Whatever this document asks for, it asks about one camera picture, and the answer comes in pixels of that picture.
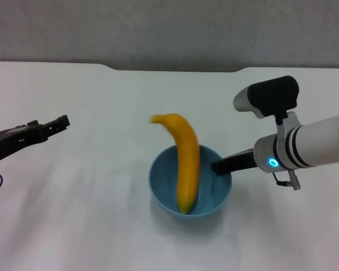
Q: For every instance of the blue plastic bowl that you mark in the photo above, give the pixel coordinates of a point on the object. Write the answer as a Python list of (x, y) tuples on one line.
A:
[(164, 186)]

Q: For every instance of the yellow banana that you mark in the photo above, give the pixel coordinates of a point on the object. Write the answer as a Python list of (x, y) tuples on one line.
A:
[(187, 163)]

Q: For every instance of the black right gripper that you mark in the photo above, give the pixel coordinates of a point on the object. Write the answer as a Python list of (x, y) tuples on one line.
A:
[(243, 161)]

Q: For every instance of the white right camera bracket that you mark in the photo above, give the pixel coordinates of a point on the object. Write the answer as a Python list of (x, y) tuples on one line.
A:
[(289, 124)]

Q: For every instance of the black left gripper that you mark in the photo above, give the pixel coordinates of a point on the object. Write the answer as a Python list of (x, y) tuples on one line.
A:
[(14, 141)]

